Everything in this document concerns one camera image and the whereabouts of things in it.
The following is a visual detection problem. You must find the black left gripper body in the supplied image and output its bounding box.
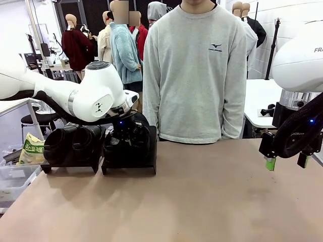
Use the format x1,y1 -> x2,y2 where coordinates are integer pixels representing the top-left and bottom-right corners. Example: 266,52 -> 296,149
111,117 -> 146,146

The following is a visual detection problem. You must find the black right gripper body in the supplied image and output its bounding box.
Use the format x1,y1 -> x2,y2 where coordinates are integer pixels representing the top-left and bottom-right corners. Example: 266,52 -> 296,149
272,101 -> 295,132

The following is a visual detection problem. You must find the person's left forearm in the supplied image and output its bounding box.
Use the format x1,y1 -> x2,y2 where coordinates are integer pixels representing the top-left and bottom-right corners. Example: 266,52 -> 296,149
222,83 -> 247,140

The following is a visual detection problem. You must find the person's right forearm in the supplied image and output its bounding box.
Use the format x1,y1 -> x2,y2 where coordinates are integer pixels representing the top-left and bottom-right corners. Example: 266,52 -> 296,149
142,83 -> 161,138

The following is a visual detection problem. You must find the black shoe stand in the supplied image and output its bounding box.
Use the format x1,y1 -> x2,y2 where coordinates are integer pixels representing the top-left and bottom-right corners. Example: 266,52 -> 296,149
100,125 -> 157,175
40,126 -> 106,174

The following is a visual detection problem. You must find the black light stand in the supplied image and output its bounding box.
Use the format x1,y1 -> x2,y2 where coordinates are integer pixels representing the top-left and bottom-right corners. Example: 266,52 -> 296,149
26,34 -> 48,74

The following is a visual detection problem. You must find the black tripod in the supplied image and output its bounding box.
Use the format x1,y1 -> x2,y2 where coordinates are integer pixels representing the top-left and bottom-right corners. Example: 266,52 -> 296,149
264,17 -> 282,81

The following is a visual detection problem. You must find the person in grey sweatshirt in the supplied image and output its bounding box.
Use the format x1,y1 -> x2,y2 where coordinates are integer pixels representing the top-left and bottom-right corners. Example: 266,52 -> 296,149
142,0 -> 248,144

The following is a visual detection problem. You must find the mannequin in light blue fleece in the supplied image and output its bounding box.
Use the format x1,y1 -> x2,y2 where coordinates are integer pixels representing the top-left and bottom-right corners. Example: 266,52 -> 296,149
110,0 -> 143,85

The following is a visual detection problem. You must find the mannequin in white shirt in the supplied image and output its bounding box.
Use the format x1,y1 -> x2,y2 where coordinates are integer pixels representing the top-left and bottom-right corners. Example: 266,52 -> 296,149
232,1 -> 258,74

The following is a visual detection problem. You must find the mannequin in beige jacket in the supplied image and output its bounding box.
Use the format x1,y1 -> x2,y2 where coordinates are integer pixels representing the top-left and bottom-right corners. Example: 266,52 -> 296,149
97,11 -> 116,66

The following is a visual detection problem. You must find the mannequin in black garment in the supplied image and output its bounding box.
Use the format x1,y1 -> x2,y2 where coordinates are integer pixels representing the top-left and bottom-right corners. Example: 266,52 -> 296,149
241,2 -> 267,48

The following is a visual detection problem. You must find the black chair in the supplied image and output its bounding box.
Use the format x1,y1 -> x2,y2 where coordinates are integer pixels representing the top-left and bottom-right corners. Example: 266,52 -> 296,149
21,113 -> 58,137

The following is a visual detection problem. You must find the mannequin in red jacket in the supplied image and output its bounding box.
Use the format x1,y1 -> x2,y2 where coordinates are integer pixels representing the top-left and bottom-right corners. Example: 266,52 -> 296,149
129,11 -> 149,61

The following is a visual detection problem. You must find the green yellow snack bag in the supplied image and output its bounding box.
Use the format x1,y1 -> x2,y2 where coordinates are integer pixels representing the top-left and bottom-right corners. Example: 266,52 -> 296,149
16,132 -> 46,166

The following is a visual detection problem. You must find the mannequin in dark red sweater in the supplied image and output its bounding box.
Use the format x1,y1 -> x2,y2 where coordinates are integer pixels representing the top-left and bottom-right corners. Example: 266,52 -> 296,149
61,14 -> 96,81

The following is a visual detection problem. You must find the white table with leg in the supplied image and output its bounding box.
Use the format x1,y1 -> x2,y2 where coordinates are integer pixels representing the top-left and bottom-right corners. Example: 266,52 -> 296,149
0,97 -> 45,141

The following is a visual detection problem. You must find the clear plastic bin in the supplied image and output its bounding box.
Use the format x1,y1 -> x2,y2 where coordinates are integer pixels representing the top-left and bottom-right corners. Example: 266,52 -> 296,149
0,163 -> 43,202

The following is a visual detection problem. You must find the mannequin in grey hoodie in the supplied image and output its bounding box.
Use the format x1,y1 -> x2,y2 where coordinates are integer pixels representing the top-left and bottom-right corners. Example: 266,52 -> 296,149
147,2 -> 167,28

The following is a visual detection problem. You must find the silver metal pole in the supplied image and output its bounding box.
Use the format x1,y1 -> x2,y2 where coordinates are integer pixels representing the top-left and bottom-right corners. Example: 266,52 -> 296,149
25,0 -> 55,76

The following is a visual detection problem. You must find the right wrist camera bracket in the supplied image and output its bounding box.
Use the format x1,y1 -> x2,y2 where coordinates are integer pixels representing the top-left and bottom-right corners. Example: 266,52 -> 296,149
260,102 -> 276,117

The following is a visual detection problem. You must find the right arm black cable sleeve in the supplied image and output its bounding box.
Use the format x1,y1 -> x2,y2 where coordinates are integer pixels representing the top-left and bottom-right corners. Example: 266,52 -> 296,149
274,92 -> 323,159

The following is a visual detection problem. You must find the arm black cable sleeve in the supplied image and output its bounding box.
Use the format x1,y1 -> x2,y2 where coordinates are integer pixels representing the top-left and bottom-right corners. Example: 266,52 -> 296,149
32,90 -> 137,127
274,92 -> 323,159

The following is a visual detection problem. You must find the left arm black cable sleeve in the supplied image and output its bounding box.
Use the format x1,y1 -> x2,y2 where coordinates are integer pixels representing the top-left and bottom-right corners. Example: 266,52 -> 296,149
32,90 -> 137,127

